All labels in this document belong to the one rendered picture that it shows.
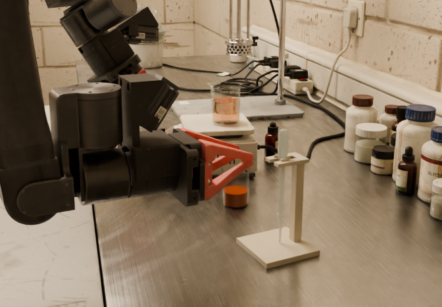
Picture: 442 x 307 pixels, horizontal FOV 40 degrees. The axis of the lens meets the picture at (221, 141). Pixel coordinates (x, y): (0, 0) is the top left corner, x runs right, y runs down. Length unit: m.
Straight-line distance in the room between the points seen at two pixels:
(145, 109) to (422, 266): 0.40
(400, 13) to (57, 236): 0.88
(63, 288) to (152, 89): 0.26
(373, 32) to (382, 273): 0.83
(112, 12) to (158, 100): 0.31
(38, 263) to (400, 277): 0.45
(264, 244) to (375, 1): 0.83
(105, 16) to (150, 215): 0.31
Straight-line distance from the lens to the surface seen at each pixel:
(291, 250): 0.80
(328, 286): 0.74
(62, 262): 0.81
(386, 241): 0.86
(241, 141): 1.03
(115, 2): 0.93
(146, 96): 0.64
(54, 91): 0.64
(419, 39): 1.33
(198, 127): 1.04
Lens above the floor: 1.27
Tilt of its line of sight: 17 degrees down
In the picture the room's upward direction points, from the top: straight up
